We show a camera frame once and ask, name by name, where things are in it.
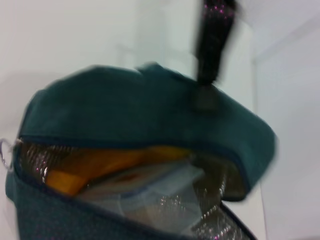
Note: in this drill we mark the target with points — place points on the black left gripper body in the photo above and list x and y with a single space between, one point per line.
215 30

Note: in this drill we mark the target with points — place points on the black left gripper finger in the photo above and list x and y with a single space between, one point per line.
207 92

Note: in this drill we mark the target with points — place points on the dark teal insulated lunch bag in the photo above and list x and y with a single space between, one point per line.
125 112

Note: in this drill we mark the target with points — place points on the clear plastic box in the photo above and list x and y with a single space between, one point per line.
160 190

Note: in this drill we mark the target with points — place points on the yellow toy banana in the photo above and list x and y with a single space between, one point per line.
75 180

